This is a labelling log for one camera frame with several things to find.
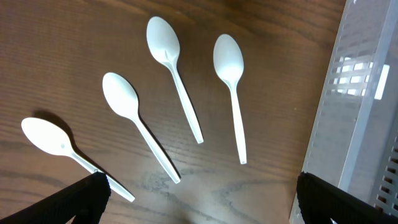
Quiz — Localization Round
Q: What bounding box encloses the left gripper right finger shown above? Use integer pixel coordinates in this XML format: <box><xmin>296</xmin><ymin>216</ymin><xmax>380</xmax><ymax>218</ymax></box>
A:
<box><xmin>296</xmin><ymin>172</ymin><xmax>397</xmax><ymax>224</ymax></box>

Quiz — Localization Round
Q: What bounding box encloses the clear plastic basket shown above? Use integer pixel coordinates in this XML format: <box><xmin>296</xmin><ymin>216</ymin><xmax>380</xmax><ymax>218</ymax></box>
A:
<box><xmin>302</xmin><ymin>0</ymin><xmax>397</xmax><ymax>216</ymax></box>

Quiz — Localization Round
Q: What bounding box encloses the white plastic spoon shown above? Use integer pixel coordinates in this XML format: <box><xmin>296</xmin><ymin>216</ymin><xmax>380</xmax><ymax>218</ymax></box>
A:
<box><xmin>21</xmin><ymin>116</ymin><xmax>136</xmax><ymax>203</ymax></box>
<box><xmin>213</xmin><ymin>34</ymin><xmax>247</xmax><ymax>164</ymax></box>
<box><xmin>102</xmin><ymin>72</ymin><xmax>180</xmax><ymax>184</ymax></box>
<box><xmin>146</xmin><ymin>16</ymin><xmax>204</xmax><ymax>144</ymax></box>

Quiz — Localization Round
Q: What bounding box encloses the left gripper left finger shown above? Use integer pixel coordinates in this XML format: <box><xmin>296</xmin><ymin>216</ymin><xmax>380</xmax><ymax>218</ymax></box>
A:
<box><xmin>1</xmin><ymin>172</ymin><xmax>111</xmax><ymax>224</ymax></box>

